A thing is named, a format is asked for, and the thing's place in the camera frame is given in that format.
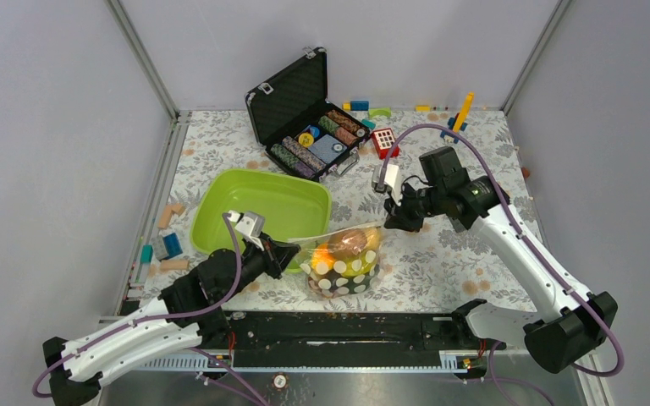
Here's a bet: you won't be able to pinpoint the yellow banana piece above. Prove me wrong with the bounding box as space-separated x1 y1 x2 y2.
342 250 378 277

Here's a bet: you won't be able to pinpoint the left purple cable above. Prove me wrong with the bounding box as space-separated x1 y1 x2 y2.
32 211 270 406

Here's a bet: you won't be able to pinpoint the orange mango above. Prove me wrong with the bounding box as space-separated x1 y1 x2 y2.
311 243 336 274

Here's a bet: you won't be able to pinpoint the blue block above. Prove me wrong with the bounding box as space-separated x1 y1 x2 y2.
349 100 370 112

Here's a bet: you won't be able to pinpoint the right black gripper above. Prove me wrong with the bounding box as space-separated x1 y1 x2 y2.
385 179 447 233

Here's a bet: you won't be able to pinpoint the black poker chip case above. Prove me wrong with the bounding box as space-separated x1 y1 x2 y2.
245 47 372 183

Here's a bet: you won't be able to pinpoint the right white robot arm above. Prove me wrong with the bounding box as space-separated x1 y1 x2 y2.
372 147 619 374

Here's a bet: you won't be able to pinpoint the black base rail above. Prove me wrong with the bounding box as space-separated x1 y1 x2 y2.
196 310 494 370

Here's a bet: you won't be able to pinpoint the green plastic tray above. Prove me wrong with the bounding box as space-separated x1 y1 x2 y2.
190 168 332 254

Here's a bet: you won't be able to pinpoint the clear zip top bag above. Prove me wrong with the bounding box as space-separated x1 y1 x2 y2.
289 222 385 299

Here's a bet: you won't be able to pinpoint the blue grey floor blocks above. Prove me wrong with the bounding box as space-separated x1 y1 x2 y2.
130 233 183 283

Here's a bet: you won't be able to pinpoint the brown kiwi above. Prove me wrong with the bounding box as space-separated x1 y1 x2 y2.
328 228 368 258

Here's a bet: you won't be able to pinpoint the red building block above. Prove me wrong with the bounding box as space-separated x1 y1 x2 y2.
371 128 399 160

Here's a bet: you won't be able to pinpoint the blue yellow block tower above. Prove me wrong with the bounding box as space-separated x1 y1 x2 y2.
440 92 475 143

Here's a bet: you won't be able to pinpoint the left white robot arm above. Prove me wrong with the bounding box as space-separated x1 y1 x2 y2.
32 211 300 405

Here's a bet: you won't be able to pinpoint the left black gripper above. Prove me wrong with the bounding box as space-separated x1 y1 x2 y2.
219 232 300 302

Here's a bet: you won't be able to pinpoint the tan wooden block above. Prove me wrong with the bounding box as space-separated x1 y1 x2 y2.
157 203 185 230

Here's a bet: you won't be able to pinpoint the green arch block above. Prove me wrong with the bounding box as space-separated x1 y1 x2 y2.
368 107 392 118

